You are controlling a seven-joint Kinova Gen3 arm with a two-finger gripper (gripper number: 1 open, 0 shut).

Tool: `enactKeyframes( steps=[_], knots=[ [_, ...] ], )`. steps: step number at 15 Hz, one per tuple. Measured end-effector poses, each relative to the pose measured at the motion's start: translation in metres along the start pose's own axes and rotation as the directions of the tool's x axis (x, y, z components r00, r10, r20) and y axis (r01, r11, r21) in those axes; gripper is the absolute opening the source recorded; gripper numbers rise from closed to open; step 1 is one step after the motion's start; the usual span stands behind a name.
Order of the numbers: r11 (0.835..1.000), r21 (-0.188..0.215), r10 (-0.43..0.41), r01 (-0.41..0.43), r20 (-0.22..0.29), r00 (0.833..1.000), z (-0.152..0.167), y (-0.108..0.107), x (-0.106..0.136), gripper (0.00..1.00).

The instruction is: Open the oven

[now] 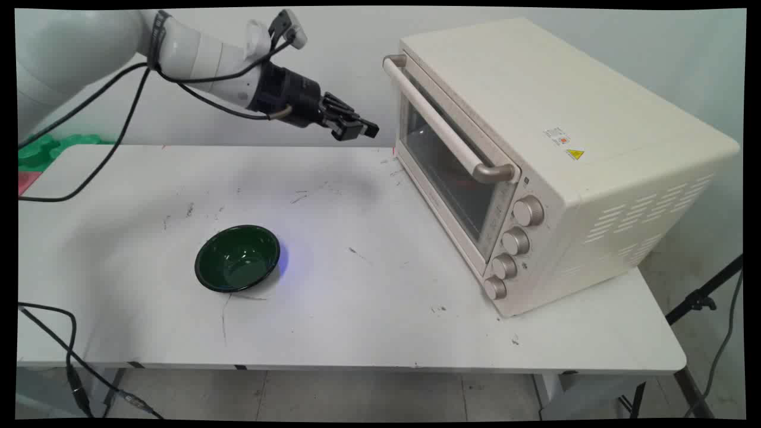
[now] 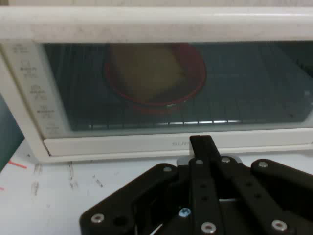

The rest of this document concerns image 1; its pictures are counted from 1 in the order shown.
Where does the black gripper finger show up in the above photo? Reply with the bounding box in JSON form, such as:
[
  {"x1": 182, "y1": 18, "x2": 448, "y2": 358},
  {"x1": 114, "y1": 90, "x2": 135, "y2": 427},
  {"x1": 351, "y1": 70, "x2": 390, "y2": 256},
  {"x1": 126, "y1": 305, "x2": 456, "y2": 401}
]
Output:
[
  {"x1": 323, "y1": 92, "x2": 362, "y2": 122},
  {"x1": 331, "y1": 114, "x2": 380, "y2": 142}
]

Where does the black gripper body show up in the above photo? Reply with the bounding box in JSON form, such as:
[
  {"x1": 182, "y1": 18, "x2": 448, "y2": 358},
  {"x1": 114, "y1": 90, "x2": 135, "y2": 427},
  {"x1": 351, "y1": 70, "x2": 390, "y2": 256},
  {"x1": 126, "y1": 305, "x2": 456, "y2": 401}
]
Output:
[{"x1": 249, "y1": 61, "x2": 335, "y2": 129}]

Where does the cream bar oven handle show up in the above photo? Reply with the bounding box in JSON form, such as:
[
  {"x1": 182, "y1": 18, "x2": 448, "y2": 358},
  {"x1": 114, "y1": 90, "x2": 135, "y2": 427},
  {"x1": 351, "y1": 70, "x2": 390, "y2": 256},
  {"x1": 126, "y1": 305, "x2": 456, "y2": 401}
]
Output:
[{"x1": 382, "y1": 53, "x2": 517, "y2": 184}]

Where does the glass oven door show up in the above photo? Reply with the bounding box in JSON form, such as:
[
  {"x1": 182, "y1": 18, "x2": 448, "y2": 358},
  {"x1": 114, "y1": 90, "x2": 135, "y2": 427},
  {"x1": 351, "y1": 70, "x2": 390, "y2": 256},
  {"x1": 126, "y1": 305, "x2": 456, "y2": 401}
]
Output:
[{"x1": 395, "y1": 56, "x2": 522, "y2": 278}]

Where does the dark green bowl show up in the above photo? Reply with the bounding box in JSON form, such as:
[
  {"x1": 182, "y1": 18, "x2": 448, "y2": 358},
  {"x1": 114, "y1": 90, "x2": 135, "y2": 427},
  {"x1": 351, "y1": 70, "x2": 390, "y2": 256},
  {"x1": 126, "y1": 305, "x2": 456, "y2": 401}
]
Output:
[{"x1": 194, "y1": 224, "x2": 281, "y2": 294}]

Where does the large silver oven knob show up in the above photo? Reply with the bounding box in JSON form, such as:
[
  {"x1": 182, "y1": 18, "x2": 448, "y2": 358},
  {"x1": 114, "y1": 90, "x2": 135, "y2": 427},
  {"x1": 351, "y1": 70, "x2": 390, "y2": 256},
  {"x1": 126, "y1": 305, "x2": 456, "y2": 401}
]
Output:
[{"x1": 512, "y1": 196, "x2": 545, "y2": 227}]

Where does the cream toaster oven body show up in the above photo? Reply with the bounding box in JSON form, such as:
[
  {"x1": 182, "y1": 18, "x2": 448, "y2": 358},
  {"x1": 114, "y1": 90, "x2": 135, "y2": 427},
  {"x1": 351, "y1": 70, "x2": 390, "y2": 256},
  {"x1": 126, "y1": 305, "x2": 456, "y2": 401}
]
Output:
[{"x1": 395, "y1": 17, "x2": 741, "y2": 318}]

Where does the black tripod stand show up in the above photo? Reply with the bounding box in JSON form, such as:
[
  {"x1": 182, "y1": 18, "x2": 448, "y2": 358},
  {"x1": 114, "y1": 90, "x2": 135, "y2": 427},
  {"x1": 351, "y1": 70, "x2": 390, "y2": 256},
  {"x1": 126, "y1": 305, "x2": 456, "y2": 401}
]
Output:
[{"x1": 618, "y1": 254, "x2": 744, "y2": 418}]

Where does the grey table leg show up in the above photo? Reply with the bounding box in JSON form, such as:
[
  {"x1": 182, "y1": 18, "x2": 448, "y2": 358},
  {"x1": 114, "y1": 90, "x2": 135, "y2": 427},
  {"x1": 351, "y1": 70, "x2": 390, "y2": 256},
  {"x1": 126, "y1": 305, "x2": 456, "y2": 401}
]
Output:
[{"x1": 674, "y1": 366, "x2": 716, "y2": 419}]

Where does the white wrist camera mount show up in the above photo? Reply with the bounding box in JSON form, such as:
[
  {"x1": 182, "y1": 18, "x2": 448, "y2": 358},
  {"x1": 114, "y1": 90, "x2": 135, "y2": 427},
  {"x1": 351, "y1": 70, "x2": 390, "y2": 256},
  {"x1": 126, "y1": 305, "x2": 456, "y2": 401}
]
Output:
[{"x1": 246, "y1": 8, "x2": 309, "y2": 61}]

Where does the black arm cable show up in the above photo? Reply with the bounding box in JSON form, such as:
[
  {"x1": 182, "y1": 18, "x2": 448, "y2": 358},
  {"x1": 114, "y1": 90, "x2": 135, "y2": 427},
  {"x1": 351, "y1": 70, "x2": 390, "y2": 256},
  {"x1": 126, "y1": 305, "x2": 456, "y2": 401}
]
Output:
[{"x1": 18, "y1": 36, "x2": 296, "y2": 203}]

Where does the black cable with connector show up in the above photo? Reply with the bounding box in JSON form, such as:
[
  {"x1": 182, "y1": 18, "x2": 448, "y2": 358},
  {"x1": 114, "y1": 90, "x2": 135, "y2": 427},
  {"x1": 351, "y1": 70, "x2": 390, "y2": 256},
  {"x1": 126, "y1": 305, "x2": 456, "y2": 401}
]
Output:
[{"x1": 18, "y1": 302, "x2": 165, "y2": 420}]

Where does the grey hanging cable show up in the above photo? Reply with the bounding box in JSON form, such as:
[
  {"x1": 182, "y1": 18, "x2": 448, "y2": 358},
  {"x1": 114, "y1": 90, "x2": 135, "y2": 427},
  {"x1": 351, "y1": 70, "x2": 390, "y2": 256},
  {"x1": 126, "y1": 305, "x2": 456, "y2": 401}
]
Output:
[{"x1": 684, "y1": 270, "x2": 744, "y2": 418}]

